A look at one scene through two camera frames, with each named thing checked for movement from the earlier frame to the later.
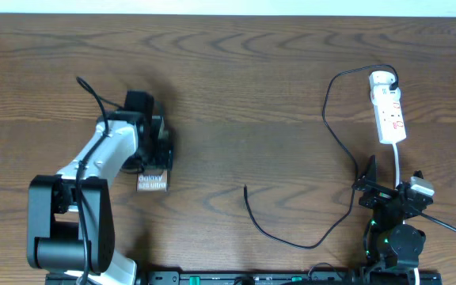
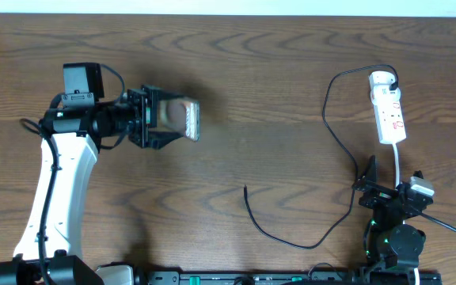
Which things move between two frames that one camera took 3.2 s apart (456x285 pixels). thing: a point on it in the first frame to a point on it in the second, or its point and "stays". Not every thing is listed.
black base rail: x=261 y=278 stays
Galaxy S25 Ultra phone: x=157 y=181 to x=180 y=115
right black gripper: x=367 y=182 stays
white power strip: x=389 y=108 stays
